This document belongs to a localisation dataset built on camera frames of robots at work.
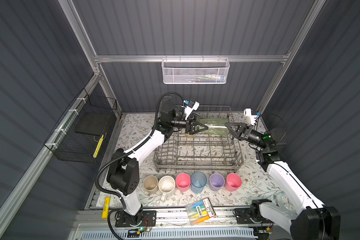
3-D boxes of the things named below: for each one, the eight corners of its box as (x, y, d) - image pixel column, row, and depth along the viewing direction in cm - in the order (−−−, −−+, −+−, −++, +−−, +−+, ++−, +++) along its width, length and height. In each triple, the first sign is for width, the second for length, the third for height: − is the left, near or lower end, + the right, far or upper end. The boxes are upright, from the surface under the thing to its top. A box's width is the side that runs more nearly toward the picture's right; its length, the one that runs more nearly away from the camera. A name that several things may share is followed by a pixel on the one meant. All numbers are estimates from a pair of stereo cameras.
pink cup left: (176, 193, 83) (175, 187, 74) (176, 180, 88) (175, 173, 79) (190, 193, 83) (191, 187, 74) (189, 180, 88) (190, 173, 79)
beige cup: (145, 195, 82) (141, 189, 74) (147, 182, 87) (144, 175, 79) (159, 195, 82) (156, 189, 74) (160, 182, 87) (157, 175, 79)
